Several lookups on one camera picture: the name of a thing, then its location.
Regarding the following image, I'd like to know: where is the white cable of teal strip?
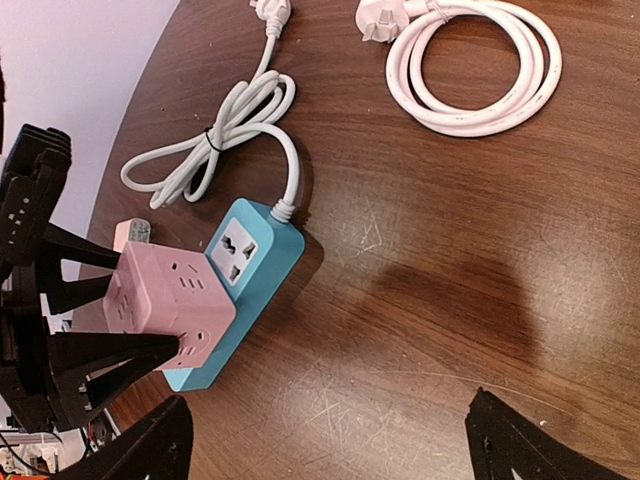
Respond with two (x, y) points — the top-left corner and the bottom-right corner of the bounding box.
(119, 0), (304, 223)

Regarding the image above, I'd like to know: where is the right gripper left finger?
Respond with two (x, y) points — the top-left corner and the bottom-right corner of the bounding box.
(54, 395), (193, 480)

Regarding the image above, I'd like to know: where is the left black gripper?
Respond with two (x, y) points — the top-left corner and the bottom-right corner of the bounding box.
(1, 124), (180, 433)

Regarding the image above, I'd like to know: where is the white coiled round-socket cable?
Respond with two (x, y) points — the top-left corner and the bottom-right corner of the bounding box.
(354, 0), (563, 138)

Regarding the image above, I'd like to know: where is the pink cube socket adapter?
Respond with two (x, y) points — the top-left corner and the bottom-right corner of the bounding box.
(102, 241), (236, 370)

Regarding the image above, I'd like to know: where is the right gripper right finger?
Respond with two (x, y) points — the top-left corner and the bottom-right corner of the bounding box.
(465, 388), (625, 480)

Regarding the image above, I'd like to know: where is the teal power strip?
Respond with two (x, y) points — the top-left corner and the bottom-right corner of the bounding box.
(164, 198), (305, 392)

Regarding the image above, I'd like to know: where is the small pink charger plug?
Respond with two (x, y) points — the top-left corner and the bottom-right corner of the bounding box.
(113, 218), (151, 253)

